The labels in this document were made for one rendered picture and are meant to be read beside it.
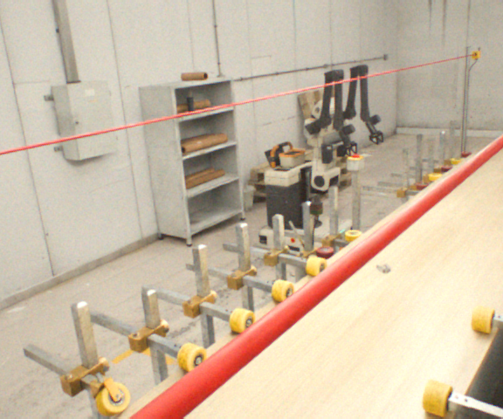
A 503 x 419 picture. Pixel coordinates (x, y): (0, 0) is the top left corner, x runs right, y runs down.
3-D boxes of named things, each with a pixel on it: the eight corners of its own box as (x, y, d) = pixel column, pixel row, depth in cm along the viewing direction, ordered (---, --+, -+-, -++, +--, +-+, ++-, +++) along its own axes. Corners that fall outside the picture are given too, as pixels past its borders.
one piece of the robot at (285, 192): (265, 240, 454) (259, 148, 429) (298, 222, 495) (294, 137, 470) (298, 247, 434) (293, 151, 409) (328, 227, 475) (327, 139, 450)
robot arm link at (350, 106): (354, 62, 414) (348, 63, 406) (369, 65, 406) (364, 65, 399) (347, 117, 431) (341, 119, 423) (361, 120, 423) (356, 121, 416)
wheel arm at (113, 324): (88, 321, 182) (86, 312, 181) (97, 317, 185) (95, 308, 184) (189, 364, 153) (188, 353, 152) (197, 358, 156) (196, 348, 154)
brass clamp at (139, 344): (128, 348, 165) (126, 335, 164) (159, 329, 175) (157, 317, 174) (141, 354, 162) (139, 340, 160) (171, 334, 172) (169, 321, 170)
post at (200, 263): (204, 361, 196) (191, 245, 181) (210, 356, 198) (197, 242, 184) (211, 364, 194) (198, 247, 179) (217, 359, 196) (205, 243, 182)
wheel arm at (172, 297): (141, 293, 201) (140, 285, 200) (148, 289, 204) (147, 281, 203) (240, 326, 172) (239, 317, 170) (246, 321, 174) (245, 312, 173)
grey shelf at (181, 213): (158, 239, 526) (137, 86, 479) (215, 214, 593) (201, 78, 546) (189, 246, 500) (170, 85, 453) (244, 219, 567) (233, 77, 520)
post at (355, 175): (351, 247, 289) (349, 170, 276) (354, 243, 293) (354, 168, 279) (358, 248, 287) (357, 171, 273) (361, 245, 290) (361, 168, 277)
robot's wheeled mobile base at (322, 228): (257, 255, 460) (255, 229, 452) (294, 232, 507) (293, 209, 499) (322, 269, 420) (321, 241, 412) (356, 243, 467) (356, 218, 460)
